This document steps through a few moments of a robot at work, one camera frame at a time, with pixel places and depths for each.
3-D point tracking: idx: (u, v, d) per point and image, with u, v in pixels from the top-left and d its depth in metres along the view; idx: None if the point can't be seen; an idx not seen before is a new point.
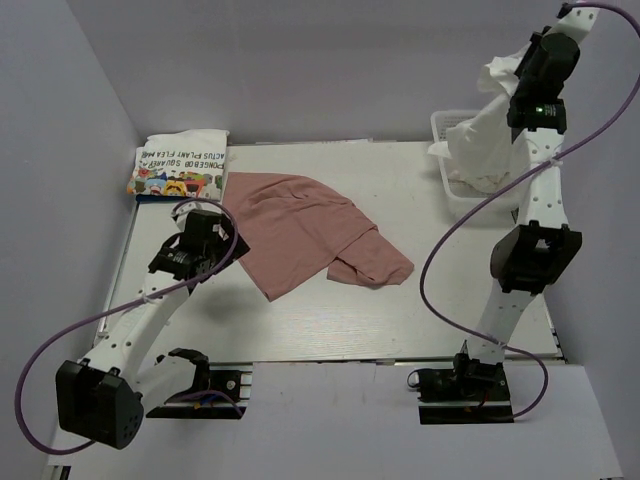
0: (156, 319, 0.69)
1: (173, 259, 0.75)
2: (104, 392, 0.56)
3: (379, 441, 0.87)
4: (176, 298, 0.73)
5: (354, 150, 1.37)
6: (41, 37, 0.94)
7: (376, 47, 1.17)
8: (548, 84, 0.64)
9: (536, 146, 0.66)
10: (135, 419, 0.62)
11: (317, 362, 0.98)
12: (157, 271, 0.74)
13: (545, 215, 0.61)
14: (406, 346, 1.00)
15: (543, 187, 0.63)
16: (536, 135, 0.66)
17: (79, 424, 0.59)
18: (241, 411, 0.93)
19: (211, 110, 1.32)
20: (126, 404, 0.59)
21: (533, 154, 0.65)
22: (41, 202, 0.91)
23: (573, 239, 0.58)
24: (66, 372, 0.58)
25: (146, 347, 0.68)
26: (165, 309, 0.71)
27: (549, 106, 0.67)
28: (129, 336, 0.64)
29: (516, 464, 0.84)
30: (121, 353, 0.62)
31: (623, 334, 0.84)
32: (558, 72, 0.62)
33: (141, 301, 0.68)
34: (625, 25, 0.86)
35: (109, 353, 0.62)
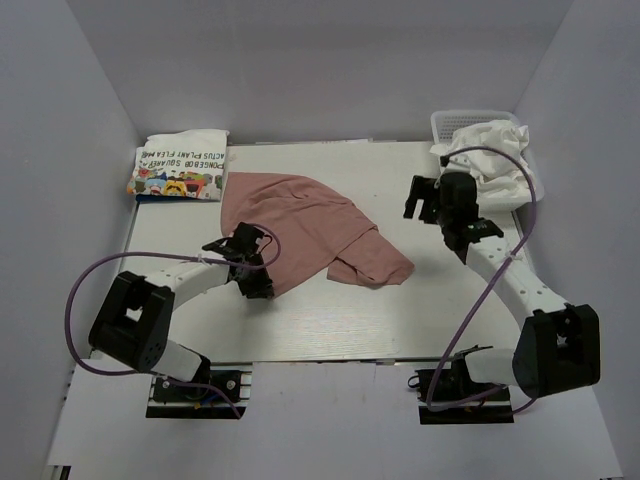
0: (200, 278, 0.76)
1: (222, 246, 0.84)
2: (152, 302, 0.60)
3: (379, 441, 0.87)
4: (217, 272, 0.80)
5: (354, 149, 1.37)
6: (41, 37, 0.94)
7: (376, 48, 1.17)
8: (466, 207, 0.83)
9: (490, 251, 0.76)
10: (156, 349, 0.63)
11: (317, 362, 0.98)
12: (209, 250, 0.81)
13: (541, 299, 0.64)
14: (405, 346, 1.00)
15: (520, 279, 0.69)
16: (483, 245, 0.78)
17: (108, 336, 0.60)
18: (239, 411, 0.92)
19: (211, 111, 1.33)
20: (161, 326, 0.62)
21: (492, 258, 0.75)
22: (41, 203, 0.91)
23: (589, 315, 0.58)
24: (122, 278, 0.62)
25: (186, 294, 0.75)
26: (209, 275, 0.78)
27: (480, 221, 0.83)
28: (182, 274, 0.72)
29: (517, 464, 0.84)
30: (172, 281, 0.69)
31: (624, 335, 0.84)
32: (467, 196, 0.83)
33: (196, 258, 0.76)
34: (629, 26, 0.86)
35: (161, 278, 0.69)
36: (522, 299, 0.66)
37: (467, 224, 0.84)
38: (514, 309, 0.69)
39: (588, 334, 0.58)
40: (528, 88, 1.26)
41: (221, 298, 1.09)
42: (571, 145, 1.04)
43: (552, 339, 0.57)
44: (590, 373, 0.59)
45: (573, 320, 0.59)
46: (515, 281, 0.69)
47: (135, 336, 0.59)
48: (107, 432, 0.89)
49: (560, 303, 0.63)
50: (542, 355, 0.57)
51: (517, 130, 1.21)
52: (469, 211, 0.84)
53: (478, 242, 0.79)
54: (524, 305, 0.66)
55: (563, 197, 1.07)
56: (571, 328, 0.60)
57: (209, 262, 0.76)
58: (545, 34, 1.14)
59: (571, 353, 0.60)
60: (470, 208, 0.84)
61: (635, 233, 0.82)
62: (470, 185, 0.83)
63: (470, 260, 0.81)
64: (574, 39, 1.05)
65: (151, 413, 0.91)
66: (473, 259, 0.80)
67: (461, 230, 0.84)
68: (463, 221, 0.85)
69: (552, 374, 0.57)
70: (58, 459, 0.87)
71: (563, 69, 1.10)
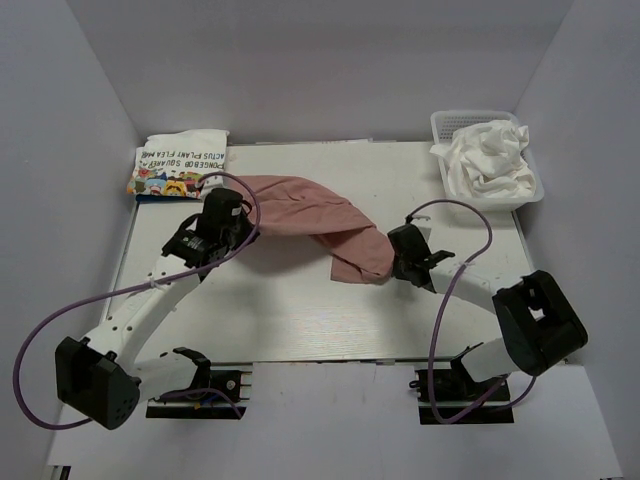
0: (161, 304, 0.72)
1: (188, 244, 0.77)
2: (99, 377, 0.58)
3: (379, 441, 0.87)
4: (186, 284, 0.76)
5: (354, 149, 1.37)
6: (42, 38, 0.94)
7: (376, 49, 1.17)
8: (415, 244, 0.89)
9: (446, 266, 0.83)
10: (129, 402, 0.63)
11: (318, 362, 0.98)
12: (170, 255, 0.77)
13: (502, 282, 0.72)
14: (405, 346, 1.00)
15: (479, 274, 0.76)
16: (440, 266, 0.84)
17: (74, 398, 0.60)
18: (239, 411, 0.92)
19: (211, 111, 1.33)
20: (118, 393, 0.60)
21: (449, 270, 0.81)
22: (42, 205, 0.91)
23: (543, 277, 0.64)
24: (65, 349, 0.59)
25: (149, 329, 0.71)
26: (173, 294, 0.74)
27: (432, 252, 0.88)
28: (131, 320, 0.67)
29: (517, 464, 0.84)
30: (122, 337, 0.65)
31: (624, 336, 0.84)
32: (412, 235, 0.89)
33: (149, 285, 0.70)
34: (629, 28, 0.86)
35: (110, 336, 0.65)
36: (486, 290, 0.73)
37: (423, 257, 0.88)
38: (481, 301, 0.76)
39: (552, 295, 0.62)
40: (528, 88, 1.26)
41: (221, 300, 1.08)
42: (571, 146, 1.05)
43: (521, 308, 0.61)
44: (577, 335, 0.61)
45: (536, 290, 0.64)
46: (476, 278, 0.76)
47: (97, 404, 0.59)
48: (106, 432, 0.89)
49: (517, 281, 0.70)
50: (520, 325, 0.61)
51: (517, 130, 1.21)
52: (420, 247, 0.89)
53: (435, 266, 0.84)
54: (488, 292, 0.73)
55: (562, 198, 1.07)
56: (539, 296, 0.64)
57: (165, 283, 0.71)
58: (545, 35, 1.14)
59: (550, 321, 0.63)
60: (419, 245, 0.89)
61: (634, 234, 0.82)
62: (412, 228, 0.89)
63: (437, 286, 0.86)
64: (574, 40, 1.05)
65: (151, 413, 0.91)
66: (438, 283, 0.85)
67: (419, 264, 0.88)
68: (419, 257, 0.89)
69: (542, 344, 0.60)
70: (57, 458, 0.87)
71: (563, 70, 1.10)
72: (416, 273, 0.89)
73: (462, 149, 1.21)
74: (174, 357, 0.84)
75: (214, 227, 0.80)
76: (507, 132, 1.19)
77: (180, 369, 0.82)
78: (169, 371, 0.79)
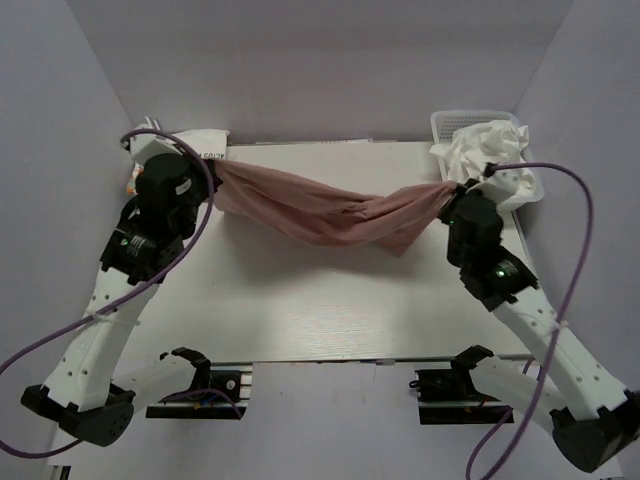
0: (116, 331, 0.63)
1: (126, 249, 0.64)
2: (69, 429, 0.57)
3: (379, 441, 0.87)
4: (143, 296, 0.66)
5: (354, 149, 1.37)
6: (42, 39, 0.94)
7: (375, 49, 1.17)
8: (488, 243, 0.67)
9: (532, 317, 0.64)
10: (121, 417, 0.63)
11: (317, 362, 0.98)
12: (111, 270, 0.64)
13: (603, 390, 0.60)
14: (405, 345, 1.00)
15: (573, 362, 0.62)
16: (522, 305, 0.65)
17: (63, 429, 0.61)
18: (239, 412, 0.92)
19: (211, 111, 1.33)
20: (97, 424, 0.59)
21: (535, 326, 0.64)
22: (42, 205, 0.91)
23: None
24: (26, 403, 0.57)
25: (111, 357, 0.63)
26: (126, 314, 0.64)
27: (507, 262, 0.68)
28: (85, 362, 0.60)
29: (516, 464, 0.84)
30: (79, 384, 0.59)
31: (624, 336, 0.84)
32: (493, 235, 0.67)
33: (91, 319, 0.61)
34: (629, 29, 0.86)
35: (66, 384, 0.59)
36: (577, 388, 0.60)
37: (494, 265, 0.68)
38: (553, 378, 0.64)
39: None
40: (528, 88, 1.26)
41: (221, 300, 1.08)
42: (571, 146, 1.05)
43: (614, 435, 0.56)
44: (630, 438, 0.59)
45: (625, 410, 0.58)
46: (568, 365, 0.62)
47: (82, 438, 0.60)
48: None
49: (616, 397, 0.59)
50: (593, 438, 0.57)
51: (517, 130, 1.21)
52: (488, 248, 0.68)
53: (514, 299, 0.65)
54: (582, 393, 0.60)
55: (563, 198, 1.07)
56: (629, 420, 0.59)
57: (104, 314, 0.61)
58: (545, 35, 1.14)
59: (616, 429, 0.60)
60: (496, 246, 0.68)
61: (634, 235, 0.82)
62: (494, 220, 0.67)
63: (500, 315, 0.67)
64: (574, 40, 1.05)
65: (151, 413, 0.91)
66: (505, 316, 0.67)
67: (485, 276, 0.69)
68: (487, 262, 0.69)
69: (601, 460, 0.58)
70: (57, 458, 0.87)
71: (563, 70, 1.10)
72: (478, 282, 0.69)
73: (462, 149, 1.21)
74: (173, 360, 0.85)
75: (156, 209, 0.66)
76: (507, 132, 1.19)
77: (178, 373, 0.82)
78: (168, 377, 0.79)
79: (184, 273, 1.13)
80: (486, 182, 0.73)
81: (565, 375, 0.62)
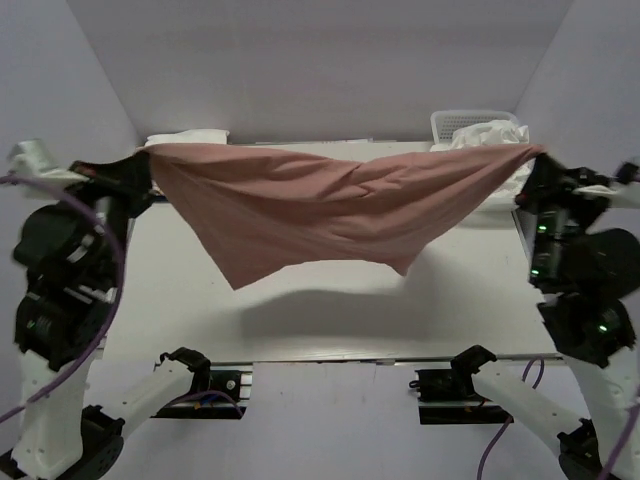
0: (64, 402, 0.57)
1: (35, 330, 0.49)
2: None
3: (378, 441, 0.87)
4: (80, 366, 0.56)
5: (354, 149, 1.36)
6: (41, 40, 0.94)
7: (375, 49, 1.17)
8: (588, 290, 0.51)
9: (617, 385, 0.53)
10: (108, 452, 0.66)
11: (317, 362, 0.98)
12: (30, 353, 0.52)
13: None
14: (405, 345, 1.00)
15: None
16: (614, 369, 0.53)
17: None
18: (241, 411, 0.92)
19: (211, 111, 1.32)
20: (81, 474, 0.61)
21: (616, 396, 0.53)
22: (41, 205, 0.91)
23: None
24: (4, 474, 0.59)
25: (71, 420, 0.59)
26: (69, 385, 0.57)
27: (612, 314, 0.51)
28: (39, 442, 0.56)
29: (517, 464, 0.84)
30: (40, 462, 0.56)
31: None
32: (615, 287, 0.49)
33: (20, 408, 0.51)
34: (629, 28, 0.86)
35: (29, 460, 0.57)
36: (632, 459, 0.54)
37: (592, 314, 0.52)
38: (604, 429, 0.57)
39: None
40: (529, 88, 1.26)
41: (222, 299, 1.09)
42: (571, 146, 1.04)
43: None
44: None
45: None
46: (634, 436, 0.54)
47: None
48: None
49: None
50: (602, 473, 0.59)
51: (517, 130, 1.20)
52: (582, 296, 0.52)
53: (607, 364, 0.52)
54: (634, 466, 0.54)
55: None
56: None
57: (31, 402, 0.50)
58: (545, 34, 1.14)
59: None
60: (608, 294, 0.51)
61: None
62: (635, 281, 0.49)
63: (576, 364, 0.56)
64: (574, 39, 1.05)
65: None
66: (583, 369, 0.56)
67: (580, 326, 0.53)
68: (584, 309, 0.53)
69: None
70: None
71: (563, 70, 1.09)
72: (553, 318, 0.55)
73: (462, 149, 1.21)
74: (170, 367, 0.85)
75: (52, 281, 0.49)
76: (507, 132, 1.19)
77: (175, 384, 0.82)
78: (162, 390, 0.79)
79: (184, 275, 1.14)
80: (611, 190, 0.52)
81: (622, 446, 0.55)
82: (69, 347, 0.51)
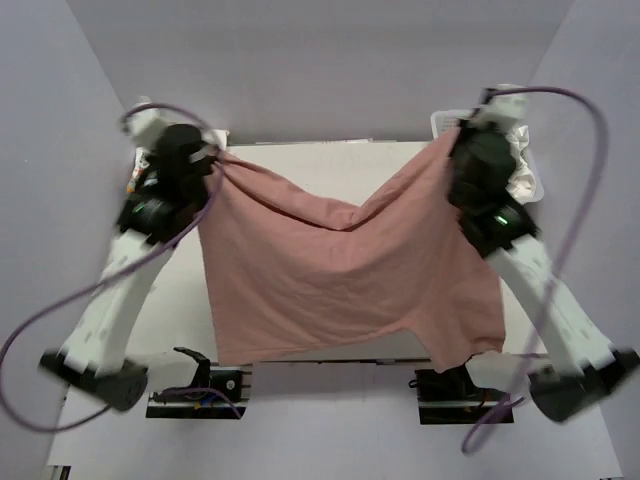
0: (134, 298, 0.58)
1: (143, 208, 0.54)
2: (89, 385, 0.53)
3: (379, 441, 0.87)
4: (158, 265, 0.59)
5: (354, 148, 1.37)
6: (42, 42, 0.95)
7: (374, 50, 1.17)
8: (481, 195, 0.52)
9: (528, 269, 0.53)
10: (139, 385, 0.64)
11: (317, 362, 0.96)
12: (124, 233, 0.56)
13: (586, 346, 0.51)
14: (405, 344, 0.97)
15: (563, 313, 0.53)
16: (519, 252, 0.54)
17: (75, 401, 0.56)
18: (239, 411, 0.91)
19: (210, 111, 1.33)
20: (115, 387, 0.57)
21: (530, 279, 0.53)
22: (41, 206, 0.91)
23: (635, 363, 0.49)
24: (44, 364, 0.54)
25: (124, 330, 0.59)
26: (143, 285, 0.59)
27: (509, 208, 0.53)
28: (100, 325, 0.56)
29: (516, 463, 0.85)
30: (99, 347, 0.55)
31: (623, 336, 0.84)
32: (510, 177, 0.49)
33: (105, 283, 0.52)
34: (629, 29, 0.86)
35: (89, 347, 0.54)
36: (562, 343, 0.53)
37: (494, 211, 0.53)
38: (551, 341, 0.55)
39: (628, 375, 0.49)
40: (528, 88, 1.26)
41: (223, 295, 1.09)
42: (571, 146, 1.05)
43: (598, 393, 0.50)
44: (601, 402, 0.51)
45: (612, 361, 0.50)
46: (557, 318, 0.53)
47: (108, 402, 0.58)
48: (109, 431, 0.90)
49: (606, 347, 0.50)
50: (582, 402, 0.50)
51: (516, 130, 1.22)
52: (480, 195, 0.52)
53: (512, 248, 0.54)
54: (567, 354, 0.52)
55: (563, 198, 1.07)
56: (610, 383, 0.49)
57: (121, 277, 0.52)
58: (545, 34, 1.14)
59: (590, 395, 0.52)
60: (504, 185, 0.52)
61: (632, 236, 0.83)
62: (512, 162, 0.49)
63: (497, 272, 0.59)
64: (574, 40, 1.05)
65: (151, 413, 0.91)
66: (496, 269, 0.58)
67: (486, 221, 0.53)
68: (486, 205, 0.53)
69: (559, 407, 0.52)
70: (59, 458, 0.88)
71: (562, 70, 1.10)
72: (472, 226, 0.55)
73: None
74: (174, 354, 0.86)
75: (171, 179, 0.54)
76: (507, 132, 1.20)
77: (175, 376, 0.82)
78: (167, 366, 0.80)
79: (185, 274, 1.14)
80: (484, 113, 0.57)
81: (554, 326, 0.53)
82: (174, 229, 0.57)
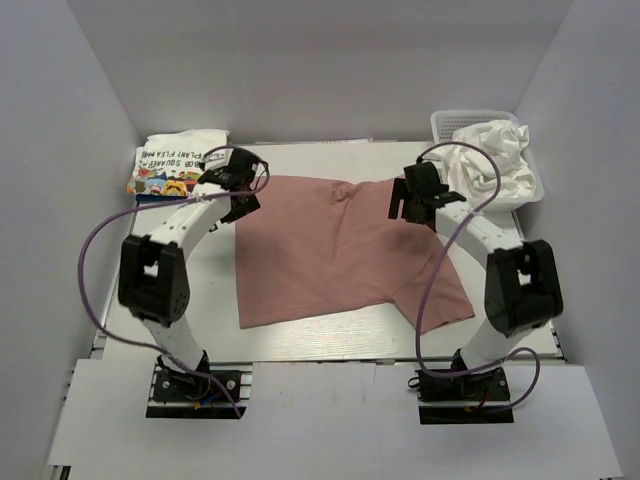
0: (204, 218, 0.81)
1: (218, 175, 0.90)
2: (165, 258, 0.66)
3: (379, 441, 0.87)
4: (218, 207, 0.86)
5: (354, 148, 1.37)
6: (41, 40, 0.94)
7: (375, 49, 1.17)
8: (429, 182, 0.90)
9: (454, 212, 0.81)
10: (182, 301, 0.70)
11: (317, 362, 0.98)
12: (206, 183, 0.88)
13: (501, 241, 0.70)
14: (404, 345, 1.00)
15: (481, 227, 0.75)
16: (446, 209, 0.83)
17: (133, 293, 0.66)
18: (240, 411, 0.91)
19: (210, 111, 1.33)
20: (180, 280, 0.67)
21: (456, 218, 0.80)
22: (42, 206, 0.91)
23: (543, 248, 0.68)
24: (130, 242, 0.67)
25: (193, 238, 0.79)
26: (210, 214, 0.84)
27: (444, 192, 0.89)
28: (184, 223, 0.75)
29: (517, 464, 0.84)
30: (178, 233, 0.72)
31: (624, 336, 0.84)
32: (430, 174, 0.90)
33: (195, 200, 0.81)
34: (631, 29, 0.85)
35: (167, 230, 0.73)
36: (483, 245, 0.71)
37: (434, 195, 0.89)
38: (478, 252, 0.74)
39: (546, 262, 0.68)
40: (529, 88, 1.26)
41: (224, 297, 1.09)
42: (571, 146, 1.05)
43: (512, 269, 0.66)
44: (553, 300, 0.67)
45: (531, 256, 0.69)
46: (477, 229, 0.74)
47: (160, 298, 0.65)
48: (107, 431, 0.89)
49: (520, 241, 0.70)
50: (505, 279, 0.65)
51: (517, 130, 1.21)
52: (431, 186, 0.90)
53: (443, 207, 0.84)
54: (486, 246, 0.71)
55: (563, 198, 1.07)
56: (538, 268, 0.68)
57: (209, 200, 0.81)
58: (546, 35, 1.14)
59: (534, 288, 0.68)
60: (436, 181, 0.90)
61: (632, 236, 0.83)
62: (426, 168, 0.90)
63: (440, 227, 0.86)
64: (574, 40, 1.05)
65: (151, 413, 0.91)
66: (442, 224, 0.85)
67: (427, 201, 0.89)
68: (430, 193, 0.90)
69: (519, 307, 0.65)
70: (56, 459, 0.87)
71: (563, 70, 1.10)
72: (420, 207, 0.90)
73: (462, 149, 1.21)
74: None
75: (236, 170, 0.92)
76: (508, 132, 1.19)
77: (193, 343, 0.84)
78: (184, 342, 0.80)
79: None
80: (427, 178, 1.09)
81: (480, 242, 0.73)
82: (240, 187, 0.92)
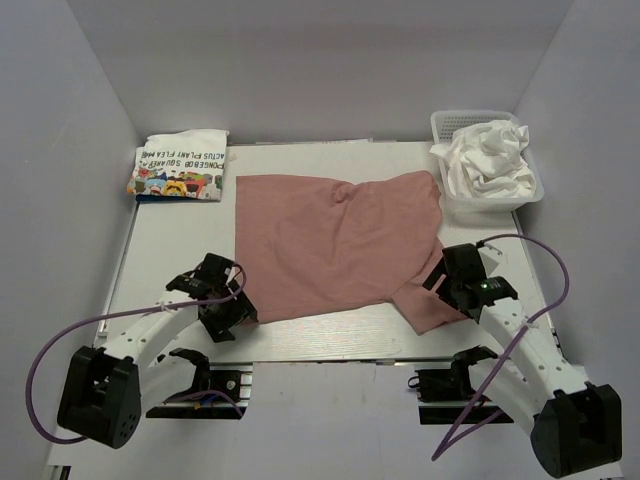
0: (168, 328, 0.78)
1: (188, 281, 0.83)
2: (117, 377, 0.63)
3: (379, 441, 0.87)
4: (188, 313, 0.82)
5: (354, 149, 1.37)
6: (41, 39, 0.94)
7: (375, 48, 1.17)
8: (472, 267, 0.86)
9: (506, 317, 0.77)
10: (130, 420, 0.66)
11: (317, 362, 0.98)
12: (174, 290, 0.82)
13: (562, 379, 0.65)
14: (404, 345, 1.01)
15: (538, 353, 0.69)
16: (496, 309, 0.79)
17: (76, 412, 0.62)
18: (241, 411, 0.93)
19: (210, 111, 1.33)
20: (129, 400, 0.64)
21: (507, 325, 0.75)
22: (41, 205, 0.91)
23: (610, 396, 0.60)
24: (81, 358, 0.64)
25: (156, 348, 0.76)
26: (178, 321, 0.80)
27: (494, 281, 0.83)
28: (144, 334, 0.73)
29: (517, 464, 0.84)
30: (136, 346, 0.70)
31: (624, 337, 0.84)
32: (473, 262, 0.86)
33: (159, 308, 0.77)
34: (631, 29, 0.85)
35: (125, 344, 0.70)
36: (539, 376, 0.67)
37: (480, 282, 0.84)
38: (529, 376, 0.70)
39: (609, 413, 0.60)
40: (529, 88, 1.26)
41: None
42: (571, 148, 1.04)
43: (574, 420, 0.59)
44: (612, 450, 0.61)
45: (593, 399, 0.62)
46: (534, 355, 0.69)
47: (106, 416, 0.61)
48: None
49: (581, 381, 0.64)
50: (565, 435, 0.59)
51: (517, 130, 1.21)
52: (476, 271, 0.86)
53: (492, 303, 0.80)
54: (543, 380, 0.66)
55: (563, 199, 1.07)
56: (597, 414, 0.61)
57: (173, 309, 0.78)
58: (546, 34, 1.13)
59: (592, 433, 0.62)
60: (479, 272, 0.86)
61: (632, 237, 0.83)
62: (468, 254, 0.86)
63: (483, 321, 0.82)
64: (574, 40, 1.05)
65: (152, 413, 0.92)
66: (486, 320, 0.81)
67: (471, 287, 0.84)
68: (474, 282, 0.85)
69: (572, 457, 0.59)
70: (57, 459, 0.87)
71: (563, 70, 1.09)
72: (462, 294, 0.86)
73: (462, 149, 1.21)
74: (172, 360, 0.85)
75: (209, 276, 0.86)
76: (508, 132, 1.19)
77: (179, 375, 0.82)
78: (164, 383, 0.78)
79: None
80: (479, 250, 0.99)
81: (534, 370, 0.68)
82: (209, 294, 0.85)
